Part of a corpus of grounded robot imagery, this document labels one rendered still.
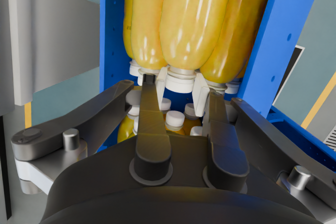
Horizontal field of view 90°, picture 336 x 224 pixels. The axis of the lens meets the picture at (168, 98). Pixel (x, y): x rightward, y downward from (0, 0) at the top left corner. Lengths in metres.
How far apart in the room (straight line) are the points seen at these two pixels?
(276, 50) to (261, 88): 0.04
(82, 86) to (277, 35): 1.58
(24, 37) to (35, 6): 0.09
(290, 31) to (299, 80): 1.54
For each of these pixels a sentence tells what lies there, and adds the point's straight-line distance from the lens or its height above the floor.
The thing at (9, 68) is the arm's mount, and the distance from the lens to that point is 0.55.
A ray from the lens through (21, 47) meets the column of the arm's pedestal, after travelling 0.54.
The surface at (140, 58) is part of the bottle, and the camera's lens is 0.26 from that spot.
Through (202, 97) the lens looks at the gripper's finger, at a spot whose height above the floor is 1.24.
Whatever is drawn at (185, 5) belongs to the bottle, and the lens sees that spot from 0.19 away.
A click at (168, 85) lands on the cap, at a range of 0.22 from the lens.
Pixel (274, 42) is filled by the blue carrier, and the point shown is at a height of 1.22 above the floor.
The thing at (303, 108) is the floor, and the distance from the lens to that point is 1.87.
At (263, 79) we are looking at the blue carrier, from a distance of 0.20.
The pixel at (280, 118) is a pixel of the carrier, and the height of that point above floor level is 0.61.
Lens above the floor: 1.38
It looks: 69 degrees down
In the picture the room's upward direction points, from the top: 172 degrees counter-clockwise
